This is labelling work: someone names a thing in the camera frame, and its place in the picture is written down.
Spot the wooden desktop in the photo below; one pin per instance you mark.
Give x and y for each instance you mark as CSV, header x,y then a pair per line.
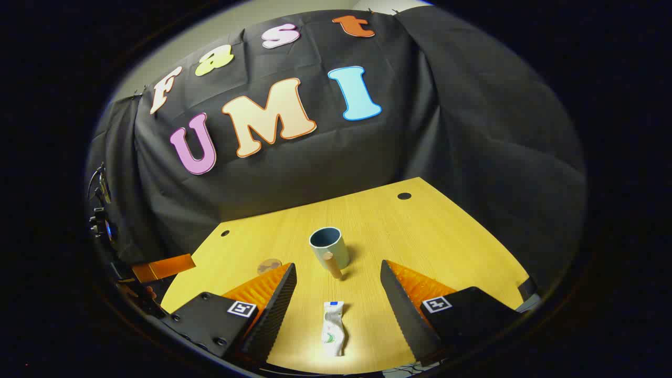
x,y
446,247

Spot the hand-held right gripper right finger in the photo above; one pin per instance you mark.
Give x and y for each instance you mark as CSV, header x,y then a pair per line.
x,y
404,310

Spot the white toothpaste tube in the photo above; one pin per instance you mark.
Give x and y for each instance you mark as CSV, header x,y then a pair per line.
x,y
334,328

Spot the black backdrop cloth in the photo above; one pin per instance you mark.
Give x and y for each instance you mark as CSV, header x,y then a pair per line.
x,y
341,157

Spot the round wooden coaster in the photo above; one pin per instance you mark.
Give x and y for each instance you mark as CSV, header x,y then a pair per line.
x,y
266,266

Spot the pale blue cup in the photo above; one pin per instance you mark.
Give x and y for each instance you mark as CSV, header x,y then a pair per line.
x,y
336,251

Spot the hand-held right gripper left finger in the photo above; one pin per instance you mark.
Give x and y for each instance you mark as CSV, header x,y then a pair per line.
x,y
278,310

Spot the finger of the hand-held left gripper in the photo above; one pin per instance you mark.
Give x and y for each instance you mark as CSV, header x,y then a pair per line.
x,y
163,266

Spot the small black box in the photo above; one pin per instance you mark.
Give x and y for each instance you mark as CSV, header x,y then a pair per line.
x,y
527,289

